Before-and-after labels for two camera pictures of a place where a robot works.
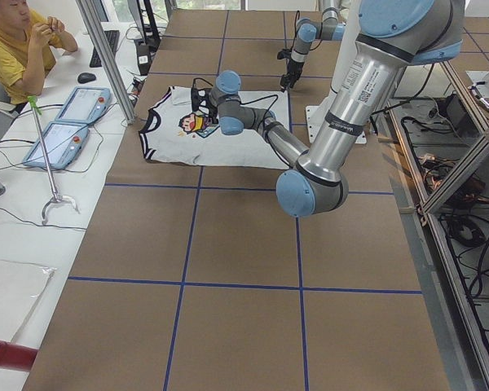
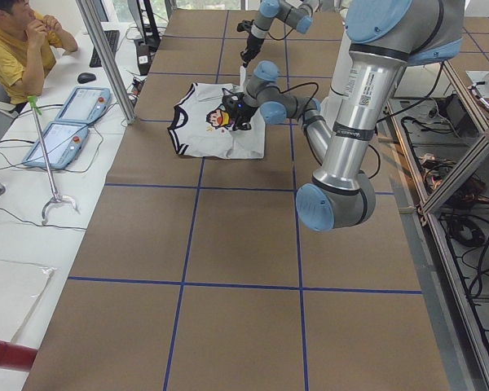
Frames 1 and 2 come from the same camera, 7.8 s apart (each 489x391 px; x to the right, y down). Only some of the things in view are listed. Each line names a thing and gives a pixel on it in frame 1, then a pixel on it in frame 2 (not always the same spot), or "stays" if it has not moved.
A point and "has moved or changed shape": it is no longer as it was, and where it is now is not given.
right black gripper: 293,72 to 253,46
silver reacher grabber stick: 55,198 stays
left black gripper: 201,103 to 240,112
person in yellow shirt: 19,46 stays
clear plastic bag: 11,290 stays
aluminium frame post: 109,61 stays
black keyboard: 112,36 stays
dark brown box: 143,57 stays
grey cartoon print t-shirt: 171,130 has moved or changed shape
